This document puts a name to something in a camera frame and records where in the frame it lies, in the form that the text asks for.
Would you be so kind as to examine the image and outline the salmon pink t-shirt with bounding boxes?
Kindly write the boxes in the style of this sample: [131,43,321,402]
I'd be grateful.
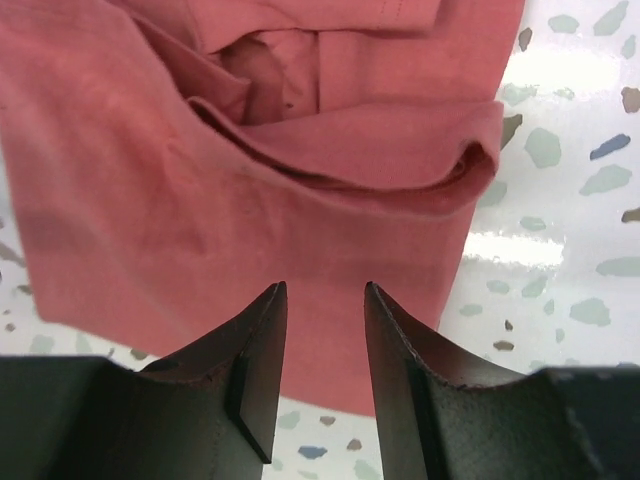
[1,1,524,415]

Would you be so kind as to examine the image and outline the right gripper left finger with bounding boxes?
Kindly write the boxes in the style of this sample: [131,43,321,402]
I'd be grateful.
[1,282,287,480]

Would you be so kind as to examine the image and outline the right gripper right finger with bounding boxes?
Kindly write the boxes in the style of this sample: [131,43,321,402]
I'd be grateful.
[364,283,639,479]

